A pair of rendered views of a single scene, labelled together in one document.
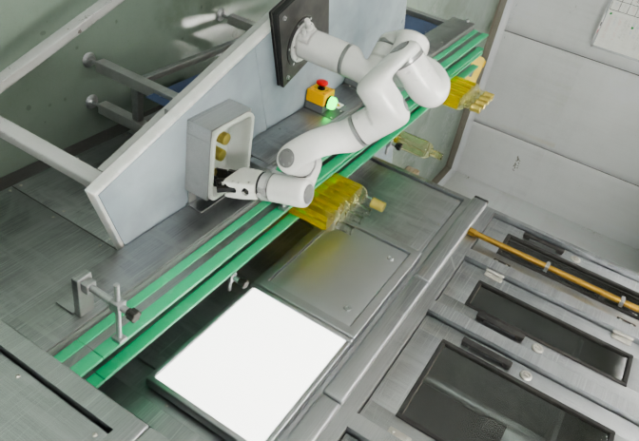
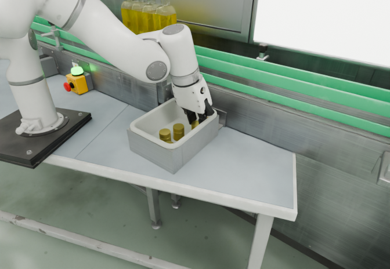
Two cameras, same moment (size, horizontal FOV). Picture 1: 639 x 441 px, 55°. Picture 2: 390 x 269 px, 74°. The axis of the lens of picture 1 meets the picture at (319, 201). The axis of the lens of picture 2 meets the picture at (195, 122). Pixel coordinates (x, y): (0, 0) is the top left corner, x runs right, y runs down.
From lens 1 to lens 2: 0.95 m
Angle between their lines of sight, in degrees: 19
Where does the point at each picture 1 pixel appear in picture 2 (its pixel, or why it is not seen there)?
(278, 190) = (187, 61)
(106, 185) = (280, 206)
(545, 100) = not seen: outside the picture
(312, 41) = (33, 116)
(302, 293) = not seen: outside the picture
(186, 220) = (241, 119)
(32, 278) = (322, 185)
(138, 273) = (320, 131)
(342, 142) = (99, 18)
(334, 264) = not seen: outside the picture
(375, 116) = not seen: outside the picture
